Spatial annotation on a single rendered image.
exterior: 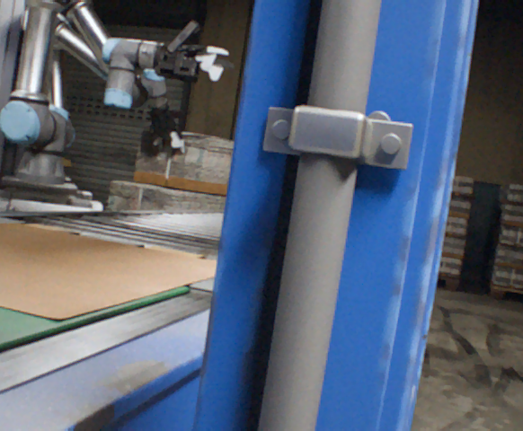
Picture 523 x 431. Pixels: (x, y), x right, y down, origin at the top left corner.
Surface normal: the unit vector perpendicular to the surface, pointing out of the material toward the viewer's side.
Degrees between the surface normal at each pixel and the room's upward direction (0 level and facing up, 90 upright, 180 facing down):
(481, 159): 90
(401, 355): 90
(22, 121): 97
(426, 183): 90
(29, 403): 0
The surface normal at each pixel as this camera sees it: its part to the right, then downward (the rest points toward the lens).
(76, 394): 0.15, -0.99
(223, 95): -0.27, 0.01
